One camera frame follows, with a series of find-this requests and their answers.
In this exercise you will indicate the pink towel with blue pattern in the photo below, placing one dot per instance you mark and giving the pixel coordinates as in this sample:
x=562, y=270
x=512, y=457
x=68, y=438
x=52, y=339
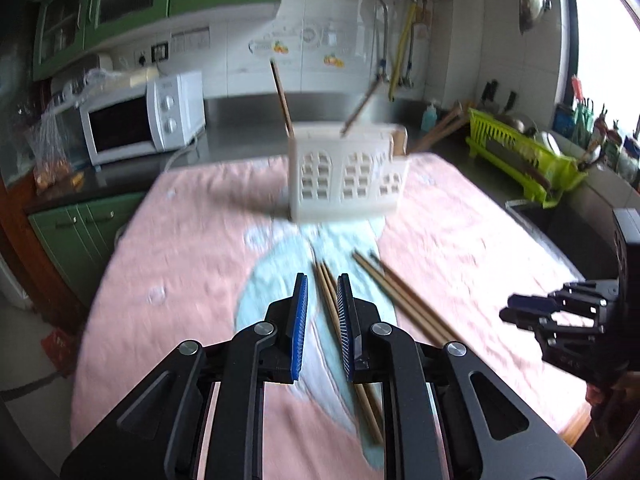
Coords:
x=190, y=260

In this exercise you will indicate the white bowls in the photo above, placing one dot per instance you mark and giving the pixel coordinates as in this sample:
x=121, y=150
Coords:
x=547, y=141

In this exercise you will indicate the dark wooden chopstick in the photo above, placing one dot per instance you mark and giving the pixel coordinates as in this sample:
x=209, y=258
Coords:
x=403, y=306
x=413, y=305
x=357, y=110
x=281, y=100
x=423, y=304

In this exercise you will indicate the cream box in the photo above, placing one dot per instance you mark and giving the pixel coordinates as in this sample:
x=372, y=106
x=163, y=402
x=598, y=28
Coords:
x=144, y=76

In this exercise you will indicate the white microwave oven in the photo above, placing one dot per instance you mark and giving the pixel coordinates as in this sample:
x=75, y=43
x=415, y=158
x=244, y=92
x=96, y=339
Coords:
x=125, y=127

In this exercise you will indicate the person's right hand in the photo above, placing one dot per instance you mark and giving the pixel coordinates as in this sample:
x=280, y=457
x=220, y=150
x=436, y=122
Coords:
x=595, y=396

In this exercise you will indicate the fruit wall stickers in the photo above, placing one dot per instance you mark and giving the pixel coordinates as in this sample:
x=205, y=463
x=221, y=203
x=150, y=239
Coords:
x=310, y=42

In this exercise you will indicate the grey metal pipe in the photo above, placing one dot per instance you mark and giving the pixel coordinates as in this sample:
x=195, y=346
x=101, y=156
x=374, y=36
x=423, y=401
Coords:
x=384, y=35

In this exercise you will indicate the black wall socket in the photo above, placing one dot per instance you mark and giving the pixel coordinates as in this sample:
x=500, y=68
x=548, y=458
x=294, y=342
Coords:
x=160, y=52

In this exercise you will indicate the steel kitchen sink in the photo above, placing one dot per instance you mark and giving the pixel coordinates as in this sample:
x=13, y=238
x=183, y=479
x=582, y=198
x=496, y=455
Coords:
x=560, y=235

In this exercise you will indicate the green wall cabinets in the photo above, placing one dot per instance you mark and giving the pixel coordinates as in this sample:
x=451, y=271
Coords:
x=140, y=5

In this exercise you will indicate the blue soap bottle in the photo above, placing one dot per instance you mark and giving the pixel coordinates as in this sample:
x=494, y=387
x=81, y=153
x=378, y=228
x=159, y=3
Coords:
x=429, y=119

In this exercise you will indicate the green base cabinet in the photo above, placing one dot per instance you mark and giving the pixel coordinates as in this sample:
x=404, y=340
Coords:
x=75, y=240

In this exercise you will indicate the red bag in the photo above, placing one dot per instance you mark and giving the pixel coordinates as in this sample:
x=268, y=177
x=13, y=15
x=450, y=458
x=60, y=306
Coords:
x=60, y=350

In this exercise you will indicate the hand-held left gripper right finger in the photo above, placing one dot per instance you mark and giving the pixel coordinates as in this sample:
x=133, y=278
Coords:
x=345, y=330

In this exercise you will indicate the pink brush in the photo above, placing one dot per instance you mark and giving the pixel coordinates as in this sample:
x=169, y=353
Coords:
x=577, y=91

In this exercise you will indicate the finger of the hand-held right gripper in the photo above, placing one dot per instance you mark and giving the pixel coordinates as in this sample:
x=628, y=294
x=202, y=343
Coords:
x=530, y=303
x=522, y=321

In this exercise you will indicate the green dish rack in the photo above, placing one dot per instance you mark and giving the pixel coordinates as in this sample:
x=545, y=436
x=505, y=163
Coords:
x=520, y=155

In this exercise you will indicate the clear plastic bag with food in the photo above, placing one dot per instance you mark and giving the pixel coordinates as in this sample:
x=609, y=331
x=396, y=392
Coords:
x=50, y=155

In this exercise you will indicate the cream plastic utensil holder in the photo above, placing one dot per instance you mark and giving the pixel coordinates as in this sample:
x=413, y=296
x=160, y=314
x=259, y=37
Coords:
x=345, y=180

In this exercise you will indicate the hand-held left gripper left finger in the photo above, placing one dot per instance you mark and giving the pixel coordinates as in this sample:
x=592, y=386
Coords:
x=298, y=330

